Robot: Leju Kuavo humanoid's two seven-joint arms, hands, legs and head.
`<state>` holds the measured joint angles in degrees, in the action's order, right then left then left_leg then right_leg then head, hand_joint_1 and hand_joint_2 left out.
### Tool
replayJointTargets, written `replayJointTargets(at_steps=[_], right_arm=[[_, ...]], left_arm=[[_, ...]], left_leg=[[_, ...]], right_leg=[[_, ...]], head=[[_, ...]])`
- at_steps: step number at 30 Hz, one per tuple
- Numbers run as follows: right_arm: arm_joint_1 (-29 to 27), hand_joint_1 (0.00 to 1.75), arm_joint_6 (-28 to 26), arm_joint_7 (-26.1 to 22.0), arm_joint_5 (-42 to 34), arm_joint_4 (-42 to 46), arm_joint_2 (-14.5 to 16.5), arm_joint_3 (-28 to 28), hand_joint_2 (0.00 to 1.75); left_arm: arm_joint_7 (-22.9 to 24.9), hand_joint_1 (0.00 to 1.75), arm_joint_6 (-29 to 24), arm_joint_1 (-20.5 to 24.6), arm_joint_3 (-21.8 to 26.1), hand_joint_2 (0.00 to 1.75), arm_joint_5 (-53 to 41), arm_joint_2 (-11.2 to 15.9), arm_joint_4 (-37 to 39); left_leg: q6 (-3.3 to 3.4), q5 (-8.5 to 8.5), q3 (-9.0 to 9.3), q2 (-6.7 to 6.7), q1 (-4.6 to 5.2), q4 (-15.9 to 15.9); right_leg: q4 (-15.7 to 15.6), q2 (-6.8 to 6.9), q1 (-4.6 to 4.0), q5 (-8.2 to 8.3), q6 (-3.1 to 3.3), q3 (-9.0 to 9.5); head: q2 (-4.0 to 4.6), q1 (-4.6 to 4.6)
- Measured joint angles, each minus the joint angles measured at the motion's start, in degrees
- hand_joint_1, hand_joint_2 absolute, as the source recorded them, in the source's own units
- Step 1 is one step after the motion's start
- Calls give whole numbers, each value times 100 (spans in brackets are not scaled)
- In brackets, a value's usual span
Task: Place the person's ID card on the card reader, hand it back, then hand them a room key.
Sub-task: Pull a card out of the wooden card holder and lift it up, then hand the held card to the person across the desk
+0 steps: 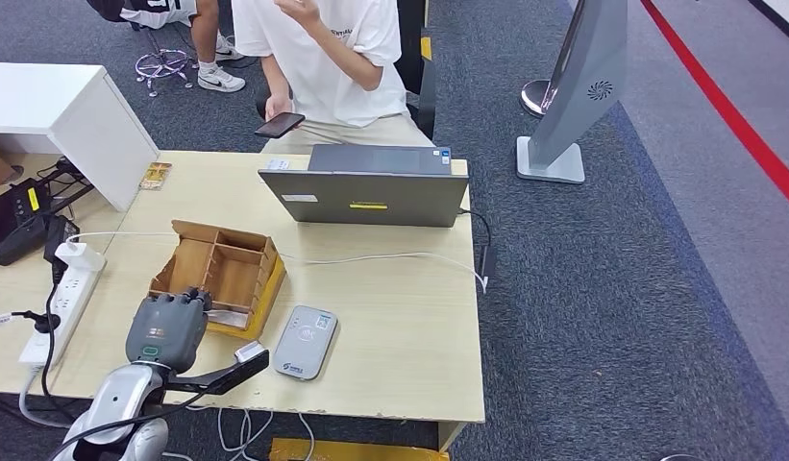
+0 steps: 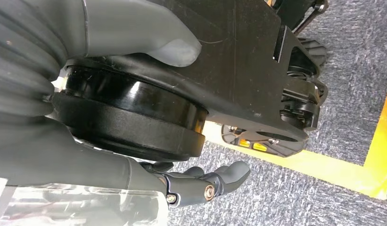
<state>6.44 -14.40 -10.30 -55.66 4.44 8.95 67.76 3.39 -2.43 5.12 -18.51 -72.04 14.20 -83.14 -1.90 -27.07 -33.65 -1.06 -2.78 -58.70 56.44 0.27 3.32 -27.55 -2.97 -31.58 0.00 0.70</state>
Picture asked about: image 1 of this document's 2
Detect white charger plug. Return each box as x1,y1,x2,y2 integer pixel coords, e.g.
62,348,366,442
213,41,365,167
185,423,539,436
54,241,108,274

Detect black power adapter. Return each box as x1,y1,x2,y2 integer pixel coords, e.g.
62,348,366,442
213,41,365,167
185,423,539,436
43,214,82,284

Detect grey kiosk stand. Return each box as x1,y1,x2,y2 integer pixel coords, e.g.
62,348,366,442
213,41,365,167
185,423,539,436
516,0,629,185

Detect black device with yellow label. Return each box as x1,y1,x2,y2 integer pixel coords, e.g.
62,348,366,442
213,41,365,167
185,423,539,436
0,178,57,267

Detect black office chair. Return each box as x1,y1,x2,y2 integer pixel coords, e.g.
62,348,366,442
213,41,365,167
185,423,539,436
393,0,438,142

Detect grey laptop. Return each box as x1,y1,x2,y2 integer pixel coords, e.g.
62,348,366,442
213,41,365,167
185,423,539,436
258,144,470,229

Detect black plug cable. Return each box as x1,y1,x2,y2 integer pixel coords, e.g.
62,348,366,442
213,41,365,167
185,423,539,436
12,279,77,423

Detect black cable bundle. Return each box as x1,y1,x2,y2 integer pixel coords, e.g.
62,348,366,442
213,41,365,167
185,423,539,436
36,156,94,214

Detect grey card reader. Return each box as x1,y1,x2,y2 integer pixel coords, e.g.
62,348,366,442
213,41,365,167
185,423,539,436
271,304,340,381

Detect black laptop power cable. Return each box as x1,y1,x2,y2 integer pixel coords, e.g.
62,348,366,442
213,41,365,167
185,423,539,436
458,208,499,282

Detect brown patterned card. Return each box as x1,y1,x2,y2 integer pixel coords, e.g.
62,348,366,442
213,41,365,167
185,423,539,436
138,161,174,191

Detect white desk cable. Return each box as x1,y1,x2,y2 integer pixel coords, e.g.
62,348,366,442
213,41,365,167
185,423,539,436
65,230,489,295

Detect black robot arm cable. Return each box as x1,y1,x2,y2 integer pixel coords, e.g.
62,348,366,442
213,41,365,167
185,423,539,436
46,391,208,461

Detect black smartphone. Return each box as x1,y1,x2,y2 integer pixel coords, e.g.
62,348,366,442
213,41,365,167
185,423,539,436
254,112,307,140

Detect wooden organizer box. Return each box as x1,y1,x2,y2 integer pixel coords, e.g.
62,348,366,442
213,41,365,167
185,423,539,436
147,219,287,342

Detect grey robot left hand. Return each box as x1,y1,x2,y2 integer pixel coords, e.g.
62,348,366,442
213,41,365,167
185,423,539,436
125,287,211,376

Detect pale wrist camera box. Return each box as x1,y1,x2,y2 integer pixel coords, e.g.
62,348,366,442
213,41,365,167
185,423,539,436
234,341,268,365

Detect white cabinet desk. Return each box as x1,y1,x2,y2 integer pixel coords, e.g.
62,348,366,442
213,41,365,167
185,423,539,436
0,61,160,212

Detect seated person with white shoes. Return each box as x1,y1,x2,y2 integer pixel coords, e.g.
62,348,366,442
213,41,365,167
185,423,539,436
85,0,248,95

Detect yellow floor strip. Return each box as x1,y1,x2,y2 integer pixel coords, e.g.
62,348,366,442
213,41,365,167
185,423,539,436
269,437,452,461

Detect person's left hand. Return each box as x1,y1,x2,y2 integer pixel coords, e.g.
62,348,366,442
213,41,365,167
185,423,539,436
274,0,323,27

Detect chrome stanchion base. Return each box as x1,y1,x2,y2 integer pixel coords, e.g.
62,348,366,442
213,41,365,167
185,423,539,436
520,79,556,120

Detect grey power strip cord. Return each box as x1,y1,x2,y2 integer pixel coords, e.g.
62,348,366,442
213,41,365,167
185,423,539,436
18,367,70,429

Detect person's right hand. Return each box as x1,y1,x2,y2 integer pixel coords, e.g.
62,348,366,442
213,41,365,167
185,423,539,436
264,93,295,123

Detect white room key card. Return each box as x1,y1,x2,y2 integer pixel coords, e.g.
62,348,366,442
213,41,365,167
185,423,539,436
206,309,250,330

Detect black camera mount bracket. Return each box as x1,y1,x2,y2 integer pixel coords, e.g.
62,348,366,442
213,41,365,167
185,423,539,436
164,350,271,397

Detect chrome chair base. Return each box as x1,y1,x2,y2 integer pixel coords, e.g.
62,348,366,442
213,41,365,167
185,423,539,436
135,49,195,98

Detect white cable loops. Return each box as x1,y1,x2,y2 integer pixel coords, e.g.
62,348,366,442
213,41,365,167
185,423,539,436
161,406,317,461

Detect white power strip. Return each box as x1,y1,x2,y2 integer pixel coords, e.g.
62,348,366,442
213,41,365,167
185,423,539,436
18,254,108,372

